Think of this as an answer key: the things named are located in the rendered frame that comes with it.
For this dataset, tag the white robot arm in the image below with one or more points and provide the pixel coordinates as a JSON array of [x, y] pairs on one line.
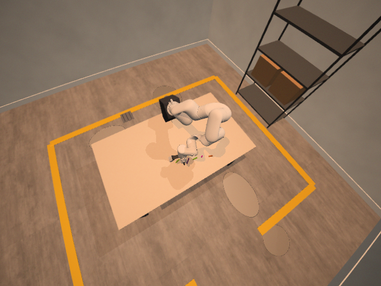
[[187, 111]]

